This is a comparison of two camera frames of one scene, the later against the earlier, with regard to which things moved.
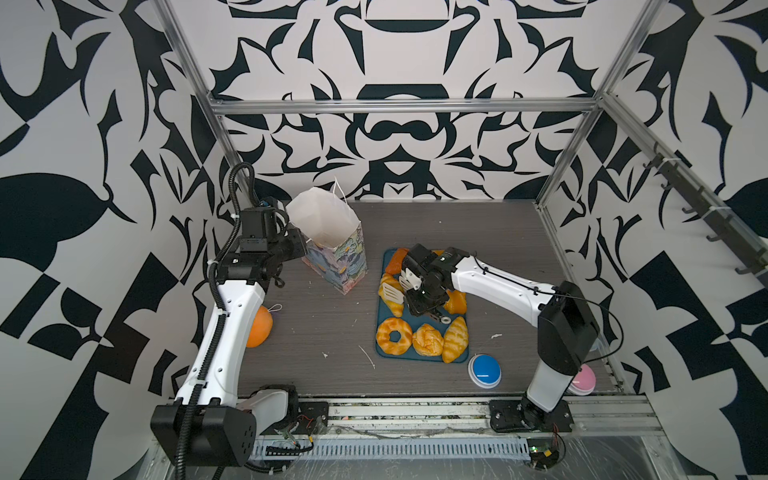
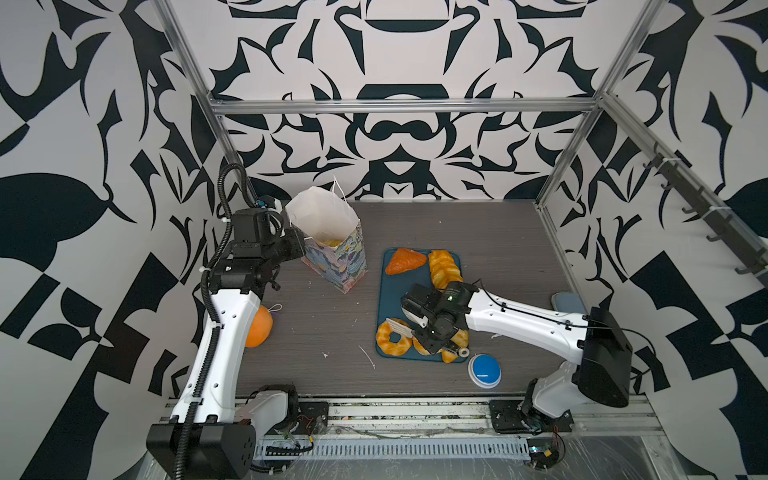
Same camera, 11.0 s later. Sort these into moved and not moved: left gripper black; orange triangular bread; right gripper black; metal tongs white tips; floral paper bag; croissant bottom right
Moved: metal tongs white tips; right gripper black
Not moved: orange triangular bread; floral paper bag; left gripper black; croissant bottom right
